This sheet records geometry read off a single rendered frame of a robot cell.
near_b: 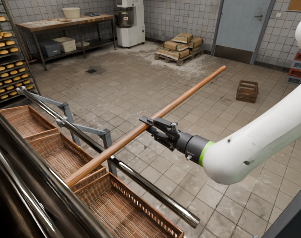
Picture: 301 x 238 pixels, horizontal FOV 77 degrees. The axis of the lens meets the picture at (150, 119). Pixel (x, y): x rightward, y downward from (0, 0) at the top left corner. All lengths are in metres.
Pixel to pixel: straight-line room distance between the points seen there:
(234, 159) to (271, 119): 0.12
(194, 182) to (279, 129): 1.68
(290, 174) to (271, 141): 2.12
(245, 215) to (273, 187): 0.49
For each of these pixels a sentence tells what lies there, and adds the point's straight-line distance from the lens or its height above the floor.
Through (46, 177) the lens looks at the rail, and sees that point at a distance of 0.36.
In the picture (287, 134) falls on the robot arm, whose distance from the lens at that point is 0.51.
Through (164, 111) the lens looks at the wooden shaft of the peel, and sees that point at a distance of 0.84.
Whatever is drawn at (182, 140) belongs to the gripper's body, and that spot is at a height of 1.24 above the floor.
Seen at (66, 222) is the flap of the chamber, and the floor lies 1.41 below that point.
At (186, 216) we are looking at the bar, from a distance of 0.59.
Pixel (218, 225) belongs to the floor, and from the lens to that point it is 1.94.
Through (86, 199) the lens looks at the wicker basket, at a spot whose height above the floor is 0.67.
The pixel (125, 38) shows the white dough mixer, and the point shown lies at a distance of 6.03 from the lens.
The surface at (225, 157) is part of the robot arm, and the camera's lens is 0.49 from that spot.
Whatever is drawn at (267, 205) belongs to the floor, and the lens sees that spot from 2.22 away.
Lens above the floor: 1.69
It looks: 37 degrees down
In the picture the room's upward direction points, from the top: straight up
